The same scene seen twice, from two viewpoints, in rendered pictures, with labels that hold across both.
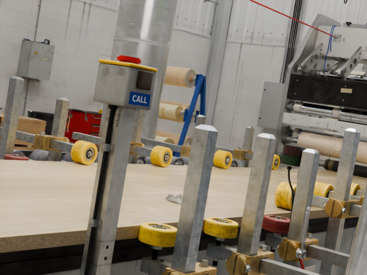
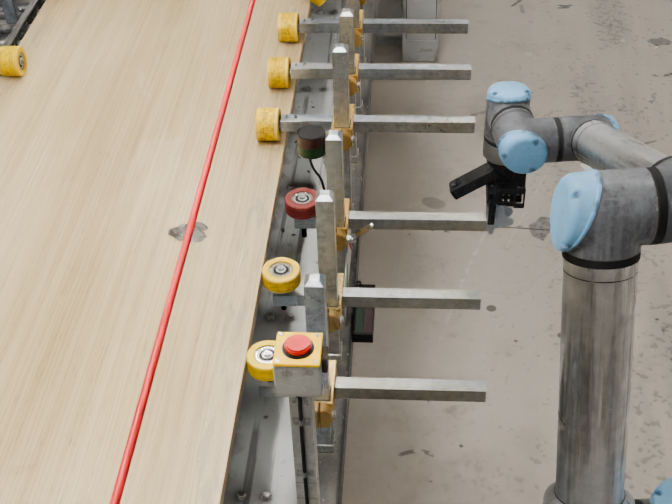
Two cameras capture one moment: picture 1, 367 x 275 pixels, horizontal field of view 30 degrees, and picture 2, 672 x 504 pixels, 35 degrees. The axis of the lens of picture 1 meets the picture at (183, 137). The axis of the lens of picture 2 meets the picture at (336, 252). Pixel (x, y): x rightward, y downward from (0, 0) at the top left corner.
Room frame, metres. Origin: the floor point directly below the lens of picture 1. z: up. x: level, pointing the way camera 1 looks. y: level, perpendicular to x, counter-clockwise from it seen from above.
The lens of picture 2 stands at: (0.11, 0.63, 2.33)
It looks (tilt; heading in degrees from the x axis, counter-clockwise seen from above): 39 degrees down; 330
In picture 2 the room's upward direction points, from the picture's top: 2 degrees counter-clockwise
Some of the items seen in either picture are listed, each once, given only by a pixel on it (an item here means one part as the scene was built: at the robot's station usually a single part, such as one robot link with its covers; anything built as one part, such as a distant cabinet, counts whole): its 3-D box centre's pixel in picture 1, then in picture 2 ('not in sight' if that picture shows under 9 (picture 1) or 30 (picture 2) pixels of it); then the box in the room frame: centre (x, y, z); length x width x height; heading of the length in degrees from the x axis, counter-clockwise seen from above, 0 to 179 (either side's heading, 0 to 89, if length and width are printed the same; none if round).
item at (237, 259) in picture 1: (249, 262); (330, 302); (1.55, -0.20, 0.83); 0.13 x 0.06 x 0.05; 145
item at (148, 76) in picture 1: (144, 80); (325, 359); (1.09, 0.08, 1.20); 0.03 x 0.01 x 0.03; 145
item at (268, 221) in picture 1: (274, 237); (303, 216); (1.82, -0.29, 0.85); 0.08 x 0.08 x 0.11
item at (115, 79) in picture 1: (124, 87); (299, 366); (1.12, 0.11, 1.18); 0.07 x 0.07 x 0.08; 55
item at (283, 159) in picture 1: (292, 160); (311, 147); (1.77, -0.29, 1.07); 0.06 x 0.06 x 0.02
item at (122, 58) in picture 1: (128, 62); (297, 346); (1.12, 0.11, 1.22); 0.04 x 0.04 x 0.02
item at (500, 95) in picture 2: not in sight; (507, 113); (1.56, -0.65, 1.14); 0.10 x 0.09 x 0.12; 153
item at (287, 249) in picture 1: (297, 248); (336, 224); (1.76, -0.34, 0.85); 0.13 x 0.06 x 0.05; 145
